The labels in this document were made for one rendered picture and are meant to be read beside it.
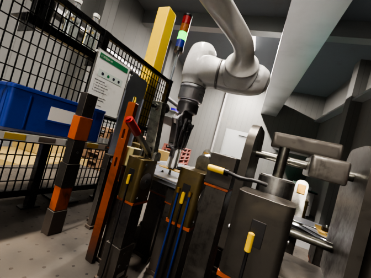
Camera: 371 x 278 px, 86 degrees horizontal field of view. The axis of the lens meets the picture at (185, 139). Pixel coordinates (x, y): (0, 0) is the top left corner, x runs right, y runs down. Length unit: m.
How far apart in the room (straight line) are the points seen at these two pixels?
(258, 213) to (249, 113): 8.53
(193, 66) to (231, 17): 0.21
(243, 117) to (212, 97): 1.58
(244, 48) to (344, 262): 0.49
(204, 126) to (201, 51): 8.21
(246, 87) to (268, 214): 0.46
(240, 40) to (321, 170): 0.37
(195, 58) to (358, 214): 0.57
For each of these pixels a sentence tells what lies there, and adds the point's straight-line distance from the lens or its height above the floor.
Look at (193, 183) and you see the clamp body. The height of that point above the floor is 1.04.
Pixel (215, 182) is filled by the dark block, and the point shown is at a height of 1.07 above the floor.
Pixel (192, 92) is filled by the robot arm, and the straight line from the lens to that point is 0.68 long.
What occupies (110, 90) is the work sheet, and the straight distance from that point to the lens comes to 1.16.
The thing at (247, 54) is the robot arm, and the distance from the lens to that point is 0.62.
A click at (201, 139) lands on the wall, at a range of 8.83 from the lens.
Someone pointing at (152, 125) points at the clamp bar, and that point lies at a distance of 0.57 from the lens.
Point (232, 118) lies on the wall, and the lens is 8.77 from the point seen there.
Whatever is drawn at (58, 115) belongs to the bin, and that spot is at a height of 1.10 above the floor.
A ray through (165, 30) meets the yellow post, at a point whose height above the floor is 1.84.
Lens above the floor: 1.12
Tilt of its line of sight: 1 degrees up
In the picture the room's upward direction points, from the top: 15 degrees clockwise
